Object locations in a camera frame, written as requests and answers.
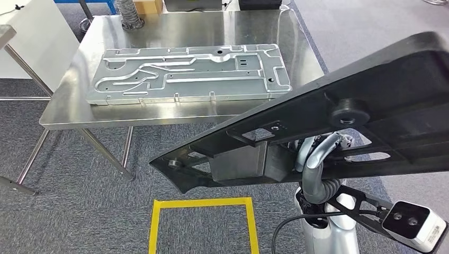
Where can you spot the white panel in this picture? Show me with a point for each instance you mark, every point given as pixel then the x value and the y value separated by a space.
pixel 35 42

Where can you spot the silver metal fixture plate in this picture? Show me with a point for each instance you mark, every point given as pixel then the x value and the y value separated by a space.
pixel 193 87

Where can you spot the stainless steel workbench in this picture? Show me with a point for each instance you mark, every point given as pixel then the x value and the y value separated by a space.
pixel 175 28

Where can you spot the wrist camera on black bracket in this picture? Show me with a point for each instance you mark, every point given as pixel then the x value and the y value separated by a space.
pixel 417 228

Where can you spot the black carry case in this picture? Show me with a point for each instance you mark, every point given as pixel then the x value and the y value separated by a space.
pixel 259 4

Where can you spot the black plastic plate frame part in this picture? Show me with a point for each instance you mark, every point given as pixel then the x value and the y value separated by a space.
pixel 386 87

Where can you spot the metal stanchion with round base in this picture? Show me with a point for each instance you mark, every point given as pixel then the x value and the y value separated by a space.
pixel 85 26

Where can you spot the round metal stand base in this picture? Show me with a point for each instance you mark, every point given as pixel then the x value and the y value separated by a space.
pixel 436 1

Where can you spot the blue metal shelf rack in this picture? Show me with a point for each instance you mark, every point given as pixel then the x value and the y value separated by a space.
pixel 111 7

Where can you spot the steel frame table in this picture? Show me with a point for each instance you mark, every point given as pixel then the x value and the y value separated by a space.
pixel 5 33

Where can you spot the grey laptop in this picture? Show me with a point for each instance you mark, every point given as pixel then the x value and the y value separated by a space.
pixel 193 4

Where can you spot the brown cardboard box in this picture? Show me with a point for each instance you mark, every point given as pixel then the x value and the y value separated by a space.
pixel 147 6

